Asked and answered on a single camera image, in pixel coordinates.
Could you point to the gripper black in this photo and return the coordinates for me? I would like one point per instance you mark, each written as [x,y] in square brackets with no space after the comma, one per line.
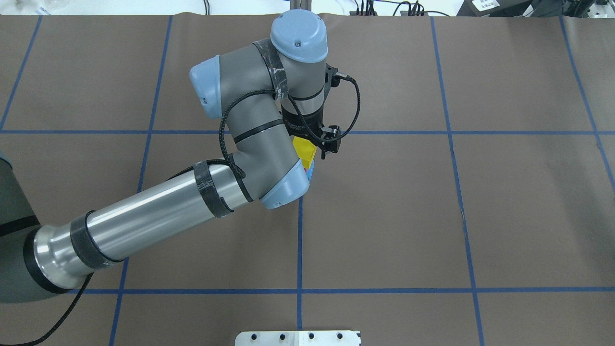
[298,123]

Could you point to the yellow block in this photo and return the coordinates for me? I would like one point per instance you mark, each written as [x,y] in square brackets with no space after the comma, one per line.
[306,151]

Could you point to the blue block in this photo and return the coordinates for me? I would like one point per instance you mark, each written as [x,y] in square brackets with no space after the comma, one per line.
[309,171]

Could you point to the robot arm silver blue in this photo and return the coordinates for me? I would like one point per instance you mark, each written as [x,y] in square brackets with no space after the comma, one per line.
[264,95]

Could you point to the aluminium frame post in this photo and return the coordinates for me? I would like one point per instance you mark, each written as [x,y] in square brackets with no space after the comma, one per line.
[300,5]

